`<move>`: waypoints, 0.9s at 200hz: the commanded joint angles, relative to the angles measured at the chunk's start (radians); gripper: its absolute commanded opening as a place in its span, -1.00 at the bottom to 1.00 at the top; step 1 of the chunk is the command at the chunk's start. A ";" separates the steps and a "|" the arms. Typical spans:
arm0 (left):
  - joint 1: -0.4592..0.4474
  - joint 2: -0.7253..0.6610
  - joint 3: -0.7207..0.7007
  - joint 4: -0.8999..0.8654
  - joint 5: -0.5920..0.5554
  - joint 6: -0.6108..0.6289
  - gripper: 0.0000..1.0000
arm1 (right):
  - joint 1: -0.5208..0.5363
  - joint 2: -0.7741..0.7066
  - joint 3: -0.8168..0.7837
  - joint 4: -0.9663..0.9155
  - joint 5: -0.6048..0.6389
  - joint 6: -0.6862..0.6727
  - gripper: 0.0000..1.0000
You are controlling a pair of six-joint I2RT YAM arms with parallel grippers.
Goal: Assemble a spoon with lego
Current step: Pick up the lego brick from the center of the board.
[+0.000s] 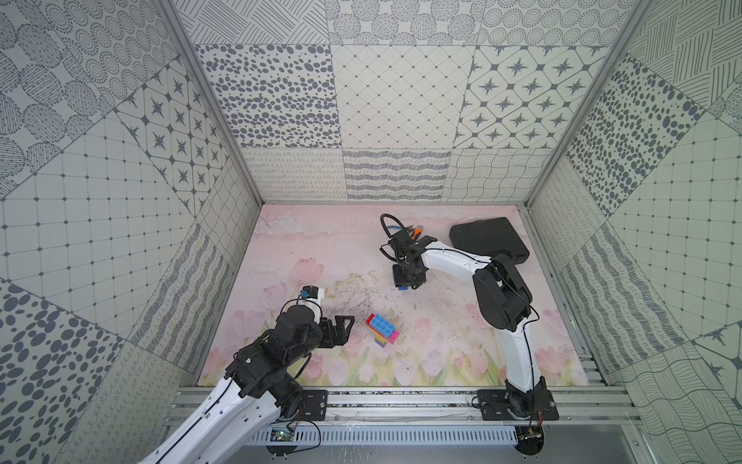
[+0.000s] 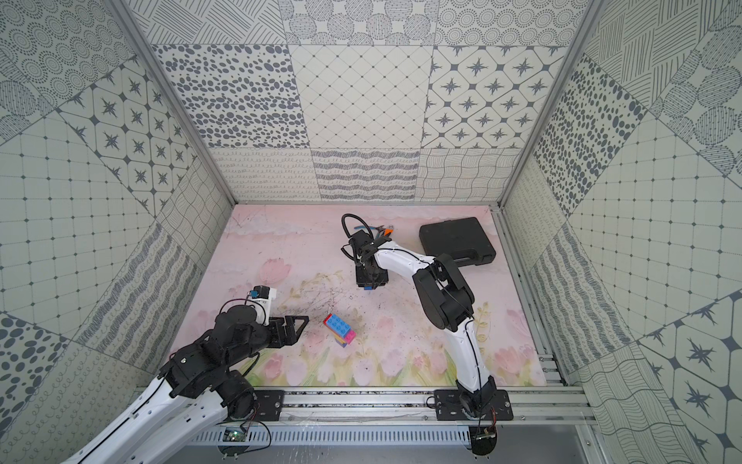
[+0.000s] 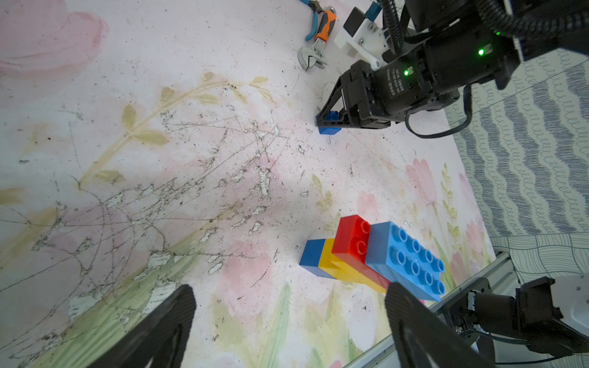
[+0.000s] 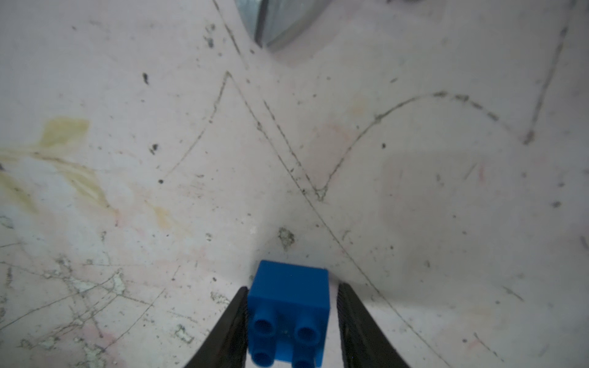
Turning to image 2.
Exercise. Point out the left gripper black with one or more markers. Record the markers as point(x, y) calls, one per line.
point(278, 331)

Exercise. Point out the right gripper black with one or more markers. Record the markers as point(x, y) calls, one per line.
point(361, 281)

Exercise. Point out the light blue lego brick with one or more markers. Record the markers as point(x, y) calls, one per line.
point(337, 325)

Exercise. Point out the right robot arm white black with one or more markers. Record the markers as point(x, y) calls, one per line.
point(446, 300)

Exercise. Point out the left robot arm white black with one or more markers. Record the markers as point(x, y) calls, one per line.
point(197, 388)

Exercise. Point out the pink floral table mat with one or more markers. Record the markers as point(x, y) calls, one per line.
point(297, 250)

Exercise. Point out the black plastic tool case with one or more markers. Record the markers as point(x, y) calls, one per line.
point(464, 240)

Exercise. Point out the left controller board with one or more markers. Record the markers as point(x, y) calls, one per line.
point(234, 442)

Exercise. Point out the controller board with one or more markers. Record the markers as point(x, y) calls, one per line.
point(483, 440)
point(234, 442)

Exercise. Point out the right controller board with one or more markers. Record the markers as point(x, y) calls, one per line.
point(483, 440)

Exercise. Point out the blue handled pliers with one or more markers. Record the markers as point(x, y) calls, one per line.
point(376, 228)

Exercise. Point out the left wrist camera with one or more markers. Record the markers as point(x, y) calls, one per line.
point(263, 296)

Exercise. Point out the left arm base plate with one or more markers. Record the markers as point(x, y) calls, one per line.
point(261, 405)

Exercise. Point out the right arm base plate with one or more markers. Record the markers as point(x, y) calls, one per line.
point(452, 405)

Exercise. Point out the aluminium rail frame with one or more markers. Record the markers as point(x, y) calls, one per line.
point(364, 406)

